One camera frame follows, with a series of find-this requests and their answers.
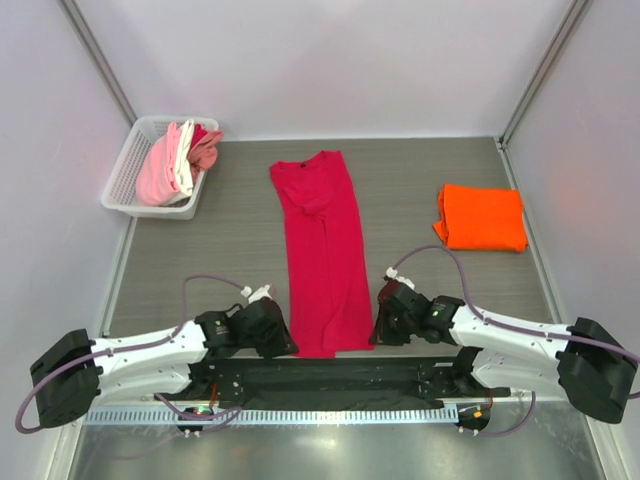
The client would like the crimson red t shirt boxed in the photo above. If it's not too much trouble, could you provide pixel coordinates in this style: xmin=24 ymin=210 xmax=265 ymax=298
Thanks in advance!
xmin=269 ymin=151 xmax=373 ymax=359

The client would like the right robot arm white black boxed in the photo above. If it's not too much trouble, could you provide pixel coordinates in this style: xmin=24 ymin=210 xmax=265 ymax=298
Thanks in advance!
xmin=370 ymin=279 xmax=639 ymax=424

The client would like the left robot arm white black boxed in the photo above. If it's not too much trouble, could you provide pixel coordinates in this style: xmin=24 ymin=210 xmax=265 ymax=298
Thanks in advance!
xmin=30 ymin=297 xmax=298 ymax=429

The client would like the folded orange t shirt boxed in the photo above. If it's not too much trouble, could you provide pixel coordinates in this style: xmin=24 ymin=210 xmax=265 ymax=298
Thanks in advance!
xmin=432 ymin=184 xmax=528 ymax=253

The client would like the light pink t shirt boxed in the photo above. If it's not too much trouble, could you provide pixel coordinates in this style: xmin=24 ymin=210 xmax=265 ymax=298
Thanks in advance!
xmin=136 ymin=122 xmax=181 ymax=207

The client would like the white t shirt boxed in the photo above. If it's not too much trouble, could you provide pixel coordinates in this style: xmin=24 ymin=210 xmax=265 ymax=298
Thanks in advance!
xmin=173 ymin=119 xmax=195 ymax=202

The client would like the salmon pink t shirt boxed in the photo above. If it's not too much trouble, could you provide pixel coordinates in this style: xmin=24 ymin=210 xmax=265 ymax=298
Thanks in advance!
xmin=188 ymin=130 xmax=224 ymax=177

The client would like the white plastic laundry basket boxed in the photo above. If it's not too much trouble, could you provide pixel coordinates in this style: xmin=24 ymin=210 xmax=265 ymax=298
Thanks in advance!
xmin=101 ymin=115 xmax=222 ymax=220

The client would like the dark red t shirt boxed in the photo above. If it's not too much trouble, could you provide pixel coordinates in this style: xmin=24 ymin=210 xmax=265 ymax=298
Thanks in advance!
xmin=191 ymin=124 xmax=207 ymax=147

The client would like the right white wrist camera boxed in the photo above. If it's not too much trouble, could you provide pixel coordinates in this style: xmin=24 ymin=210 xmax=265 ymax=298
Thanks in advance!
xmin=385 ymin=267 xmax=415 ymax=290

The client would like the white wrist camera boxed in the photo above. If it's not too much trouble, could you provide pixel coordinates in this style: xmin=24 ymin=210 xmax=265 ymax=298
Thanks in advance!
xmin=385 ymin=267 xmax=415 ymax=290
xmin=241 ymin=284 xmax=275 ymax=304

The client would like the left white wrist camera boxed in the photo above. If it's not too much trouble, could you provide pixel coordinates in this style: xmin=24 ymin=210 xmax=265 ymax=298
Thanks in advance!
xmin=241 ymin=284 xmax=275 ymax=304

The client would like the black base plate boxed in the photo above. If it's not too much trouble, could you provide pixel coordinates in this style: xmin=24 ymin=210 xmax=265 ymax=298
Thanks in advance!
xmin=176 ymin=356 xmax=510 ymax=411

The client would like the slotted cable duct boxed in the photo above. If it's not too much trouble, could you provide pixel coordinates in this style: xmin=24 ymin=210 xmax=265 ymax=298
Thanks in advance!
xmin=84 ymin=404 xmax=458 ymax=426

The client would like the right aluminium frame post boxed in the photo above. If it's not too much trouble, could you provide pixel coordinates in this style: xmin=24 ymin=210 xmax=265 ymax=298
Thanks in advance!
xmin=497 ymin=0 xmax=594 ymax=149

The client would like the aluminium frame post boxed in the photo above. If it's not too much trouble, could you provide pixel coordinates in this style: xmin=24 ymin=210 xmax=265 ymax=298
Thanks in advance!
xmin=57 ymin=0 xmax=137 ymax=126
xmin=497 ymin=0 xmax=594 ymax=149

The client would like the left aluminium frame post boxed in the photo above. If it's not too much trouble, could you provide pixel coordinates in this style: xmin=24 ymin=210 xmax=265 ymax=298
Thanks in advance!
xmin=57 ymin=0 xmax=137 ymax=126

